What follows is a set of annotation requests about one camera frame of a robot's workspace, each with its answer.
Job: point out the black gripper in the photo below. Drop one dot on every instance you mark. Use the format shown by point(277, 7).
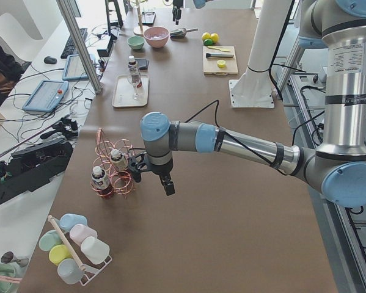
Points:
point(162, 170)

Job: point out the tea bottle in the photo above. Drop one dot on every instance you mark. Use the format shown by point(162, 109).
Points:
point(101, 182)
point(118, 160)
point(133, 69)

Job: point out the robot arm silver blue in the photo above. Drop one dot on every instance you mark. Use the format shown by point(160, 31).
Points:
point(337, 168)

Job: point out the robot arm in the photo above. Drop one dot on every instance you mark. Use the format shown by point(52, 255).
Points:
point(178, 4)

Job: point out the tea bottle front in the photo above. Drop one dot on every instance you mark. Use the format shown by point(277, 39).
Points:
point(101, 182)

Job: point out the white cup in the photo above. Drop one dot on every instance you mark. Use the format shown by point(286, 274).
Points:
point(95, 250)

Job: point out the pink cup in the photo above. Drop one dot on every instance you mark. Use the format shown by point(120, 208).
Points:
point(80, 232)

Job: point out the beige serving tray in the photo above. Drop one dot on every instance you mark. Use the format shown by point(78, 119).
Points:
point(123, 95)

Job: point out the blue cup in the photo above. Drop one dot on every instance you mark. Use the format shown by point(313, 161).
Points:
point(68, 221)

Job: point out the clear wine glass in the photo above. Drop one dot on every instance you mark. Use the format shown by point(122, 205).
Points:
point(134, 81)

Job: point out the white cup rack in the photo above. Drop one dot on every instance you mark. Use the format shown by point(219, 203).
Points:
point(90, 270)

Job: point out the dark folded cloth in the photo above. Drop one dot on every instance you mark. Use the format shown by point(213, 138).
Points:
point(143, 64)

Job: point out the wooden cutting board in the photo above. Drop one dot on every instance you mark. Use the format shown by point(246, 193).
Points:
point(210, 65)

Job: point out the green cup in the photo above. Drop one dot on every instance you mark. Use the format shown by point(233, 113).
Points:
point(49, 240)

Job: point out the yellow cup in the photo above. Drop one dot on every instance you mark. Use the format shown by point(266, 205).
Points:
point(59, 253)

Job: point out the grey cup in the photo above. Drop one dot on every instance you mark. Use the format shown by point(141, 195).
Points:
point(69, 271)

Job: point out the half lemon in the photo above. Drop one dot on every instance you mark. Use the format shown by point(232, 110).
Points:
point(221, 63)

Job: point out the metal muddler tool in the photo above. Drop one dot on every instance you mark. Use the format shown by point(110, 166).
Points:
point(209, 55)

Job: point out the yellow peeler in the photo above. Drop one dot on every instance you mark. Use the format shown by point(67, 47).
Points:
point(218, 48)

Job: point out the green bowl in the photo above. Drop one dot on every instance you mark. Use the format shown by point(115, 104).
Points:
point(136, 42)

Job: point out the blue teach pendant far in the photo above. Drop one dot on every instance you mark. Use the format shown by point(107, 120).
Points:
point(74, 70)

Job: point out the blue teach pendant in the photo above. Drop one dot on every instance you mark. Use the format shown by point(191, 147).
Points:
point(74, 70)
point(46, 96)

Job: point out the pink bowl with ice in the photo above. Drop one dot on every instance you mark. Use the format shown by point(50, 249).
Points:
point(156, 36)

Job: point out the blue teach pendant near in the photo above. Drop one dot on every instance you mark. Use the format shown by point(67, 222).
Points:
point(46, 96)

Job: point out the metal scoop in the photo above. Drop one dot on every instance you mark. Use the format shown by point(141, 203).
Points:
point(181, 32)

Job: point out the yellow lemon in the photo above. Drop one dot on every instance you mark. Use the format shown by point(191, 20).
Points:
point(206, 36)

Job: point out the wooden glass stand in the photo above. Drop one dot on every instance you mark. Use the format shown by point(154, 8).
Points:
point(140, 28)

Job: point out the black keyboard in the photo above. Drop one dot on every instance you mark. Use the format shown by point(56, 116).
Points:
point(70, 47)

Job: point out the black tray with glasses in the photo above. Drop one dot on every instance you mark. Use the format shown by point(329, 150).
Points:
point(148, 18)

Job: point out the black mouse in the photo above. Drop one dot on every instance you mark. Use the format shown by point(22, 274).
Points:
point(50, 60)

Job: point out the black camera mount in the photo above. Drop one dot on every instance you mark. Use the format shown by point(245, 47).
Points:
point(137, 165)

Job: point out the copper wire bottle basket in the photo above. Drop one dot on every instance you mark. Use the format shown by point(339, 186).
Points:
point(122, 181)

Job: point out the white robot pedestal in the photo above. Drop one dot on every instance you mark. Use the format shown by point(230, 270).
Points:
point(254, 88)

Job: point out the aluminium frame post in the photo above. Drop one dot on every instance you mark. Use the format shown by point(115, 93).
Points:
point(71, 23)

